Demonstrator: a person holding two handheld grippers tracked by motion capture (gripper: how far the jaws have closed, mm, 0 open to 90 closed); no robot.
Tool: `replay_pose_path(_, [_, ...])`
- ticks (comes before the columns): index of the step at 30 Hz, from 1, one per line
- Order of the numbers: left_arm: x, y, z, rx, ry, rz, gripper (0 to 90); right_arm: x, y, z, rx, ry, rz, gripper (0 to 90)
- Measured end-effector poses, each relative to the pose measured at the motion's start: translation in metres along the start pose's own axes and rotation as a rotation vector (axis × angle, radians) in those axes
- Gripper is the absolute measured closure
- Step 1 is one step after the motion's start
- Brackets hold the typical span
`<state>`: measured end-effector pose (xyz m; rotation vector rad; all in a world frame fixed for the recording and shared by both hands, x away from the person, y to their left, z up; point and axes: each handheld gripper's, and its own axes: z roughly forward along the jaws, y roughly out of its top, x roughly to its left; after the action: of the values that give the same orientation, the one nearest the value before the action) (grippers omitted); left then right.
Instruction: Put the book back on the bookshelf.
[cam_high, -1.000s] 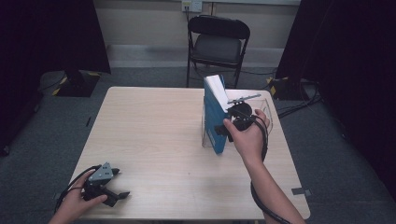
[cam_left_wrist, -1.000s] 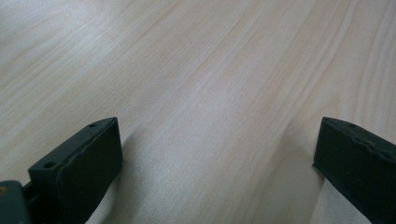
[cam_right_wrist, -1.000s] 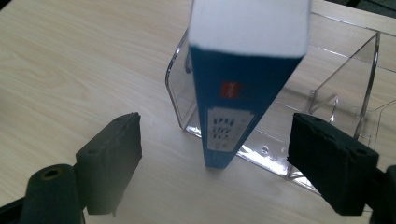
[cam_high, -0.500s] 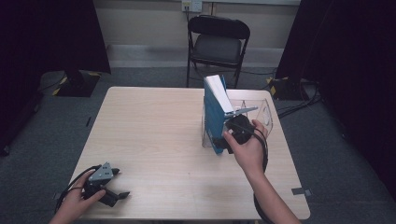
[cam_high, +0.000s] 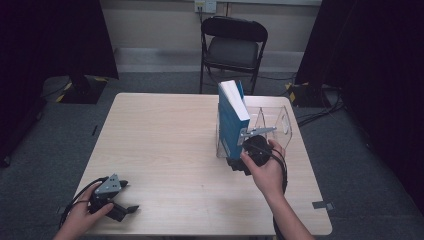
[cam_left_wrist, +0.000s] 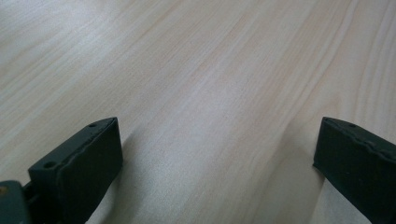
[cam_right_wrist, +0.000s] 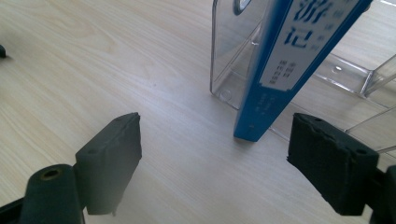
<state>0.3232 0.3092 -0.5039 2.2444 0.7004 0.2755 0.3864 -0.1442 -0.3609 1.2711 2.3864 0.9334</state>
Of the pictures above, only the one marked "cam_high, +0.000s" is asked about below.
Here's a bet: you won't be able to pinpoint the blue book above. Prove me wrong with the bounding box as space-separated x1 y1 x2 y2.
217 79 251 161

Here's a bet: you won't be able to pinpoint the person's left hand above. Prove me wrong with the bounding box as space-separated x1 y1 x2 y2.
60 182 115 235

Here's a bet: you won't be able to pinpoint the black curtain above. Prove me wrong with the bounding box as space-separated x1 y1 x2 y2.
294 0 424 214
0 0 120 168

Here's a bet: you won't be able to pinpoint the black folding chair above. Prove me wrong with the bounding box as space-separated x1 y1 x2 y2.
199 15 269 96

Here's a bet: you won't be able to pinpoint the white wall socket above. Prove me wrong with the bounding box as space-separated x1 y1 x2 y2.
194 0 218 14

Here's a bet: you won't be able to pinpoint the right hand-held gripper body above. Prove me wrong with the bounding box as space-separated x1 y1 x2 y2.
237 126 278 168

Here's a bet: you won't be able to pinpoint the clear acrylic book rack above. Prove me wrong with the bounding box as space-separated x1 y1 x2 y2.
215 104 294 160

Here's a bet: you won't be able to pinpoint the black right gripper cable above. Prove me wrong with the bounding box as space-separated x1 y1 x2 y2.
253 143 289 240

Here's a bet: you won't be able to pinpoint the black floor cables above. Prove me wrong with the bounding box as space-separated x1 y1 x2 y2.
294 84 346 128

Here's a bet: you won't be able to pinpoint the stand base with striped tape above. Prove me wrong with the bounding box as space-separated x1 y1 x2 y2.
284 81 332 109
41 74 110 105

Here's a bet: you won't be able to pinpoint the person's right hand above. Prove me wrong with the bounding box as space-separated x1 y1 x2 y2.
240 139 287 199

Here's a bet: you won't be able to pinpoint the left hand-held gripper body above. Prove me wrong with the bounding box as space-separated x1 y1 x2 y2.
88 173 128 223

